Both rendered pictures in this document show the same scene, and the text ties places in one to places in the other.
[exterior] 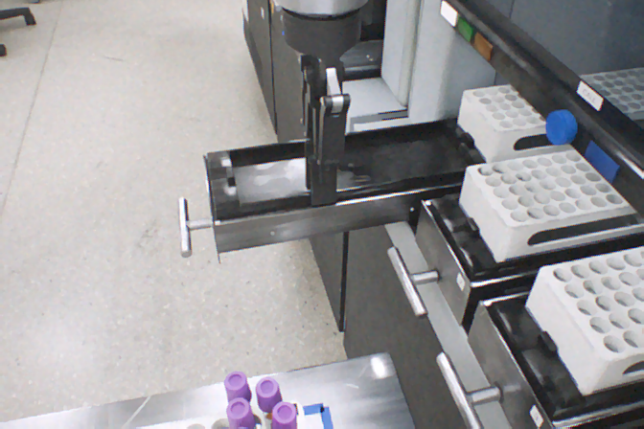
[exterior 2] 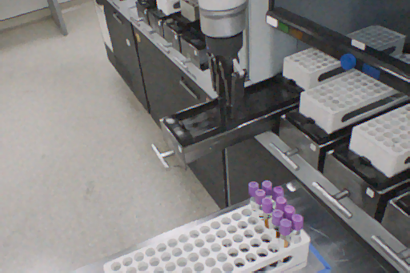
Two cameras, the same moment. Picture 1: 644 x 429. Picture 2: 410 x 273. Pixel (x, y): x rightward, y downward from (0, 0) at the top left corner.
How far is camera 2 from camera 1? 0.33 m
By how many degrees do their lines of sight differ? 3
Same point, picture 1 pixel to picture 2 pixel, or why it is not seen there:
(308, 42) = (223, 50)
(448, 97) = (275, 63)
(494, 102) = (302, 60)
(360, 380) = (287, 193)
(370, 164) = (246, 105)
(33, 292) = (30, 240)
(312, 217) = (228, 136)
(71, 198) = (33, 181)
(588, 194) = (363, 92)
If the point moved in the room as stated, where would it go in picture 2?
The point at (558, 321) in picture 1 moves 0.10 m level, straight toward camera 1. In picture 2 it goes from (367, 148) to (361, 184)
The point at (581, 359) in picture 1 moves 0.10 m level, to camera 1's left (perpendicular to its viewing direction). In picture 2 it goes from (383, 161) to (330, 172)
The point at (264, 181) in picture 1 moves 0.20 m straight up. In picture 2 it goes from (197, 124) to (188, 50)
